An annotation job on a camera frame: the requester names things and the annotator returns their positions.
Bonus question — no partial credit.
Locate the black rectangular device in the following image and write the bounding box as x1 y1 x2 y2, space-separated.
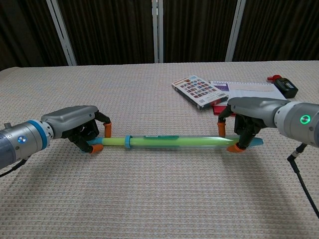
273 77 299 99

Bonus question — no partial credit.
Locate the woven beige tablecloth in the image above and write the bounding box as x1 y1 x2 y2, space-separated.
0 60 319 239

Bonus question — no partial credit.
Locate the colourful printed card box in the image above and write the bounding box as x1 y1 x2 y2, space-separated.
171 75 229 110

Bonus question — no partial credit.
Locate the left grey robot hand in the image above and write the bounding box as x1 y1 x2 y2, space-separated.
41 105 112 154

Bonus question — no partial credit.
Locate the white vertical frame post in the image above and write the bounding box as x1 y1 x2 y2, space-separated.
151 0 164 64

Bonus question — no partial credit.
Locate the white slanted frame post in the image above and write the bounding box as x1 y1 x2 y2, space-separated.
45 0 77 67
225 0 247 62

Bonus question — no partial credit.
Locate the black cable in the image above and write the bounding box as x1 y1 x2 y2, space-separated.
0 156 32 178
287 142 319 220

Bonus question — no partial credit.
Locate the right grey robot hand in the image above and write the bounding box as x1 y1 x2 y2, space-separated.
217 97 291 153

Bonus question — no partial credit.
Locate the green blue water pump toy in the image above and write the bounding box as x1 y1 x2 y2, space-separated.
80 135 264 153

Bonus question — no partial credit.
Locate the red folder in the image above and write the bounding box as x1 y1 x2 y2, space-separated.
212 104 237 117

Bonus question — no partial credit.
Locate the white spiral notebook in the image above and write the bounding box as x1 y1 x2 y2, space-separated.
209 80 289 102

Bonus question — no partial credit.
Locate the dark brown curtain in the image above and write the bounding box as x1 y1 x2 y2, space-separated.
0 0 319 71

